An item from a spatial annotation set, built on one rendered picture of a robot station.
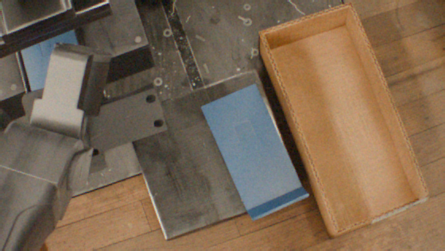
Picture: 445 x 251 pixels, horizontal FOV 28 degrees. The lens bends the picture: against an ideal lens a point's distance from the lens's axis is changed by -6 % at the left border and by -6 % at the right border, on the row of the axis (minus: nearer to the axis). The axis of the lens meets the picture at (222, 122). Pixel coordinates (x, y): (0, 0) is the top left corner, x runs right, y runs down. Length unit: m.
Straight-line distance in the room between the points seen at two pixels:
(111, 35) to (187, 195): 0.21
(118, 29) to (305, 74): 0.24
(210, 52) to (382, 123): 0.23
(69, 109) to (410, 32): 0.52
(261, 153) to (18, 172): 0.41
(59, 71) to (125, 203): 0.33
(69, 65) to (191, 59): 0.36
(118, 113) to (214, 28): 0.30
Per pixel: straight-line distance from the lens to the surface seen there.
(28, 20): 0.92
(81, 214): 1.15
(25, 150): 0.80
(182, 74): 1.18
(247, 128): 1.13
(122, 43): 1.11
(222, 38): 1.19
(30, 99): 0.98
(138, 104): 0.93
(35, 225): 0.77
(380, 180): 1.14
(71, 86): 0.84
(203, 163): 1.12
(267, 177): 1.11
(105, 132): 0.93
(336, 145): 1.15
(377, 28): 1.20
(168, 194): 1.12
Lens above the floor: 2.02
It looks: 75 degrees down
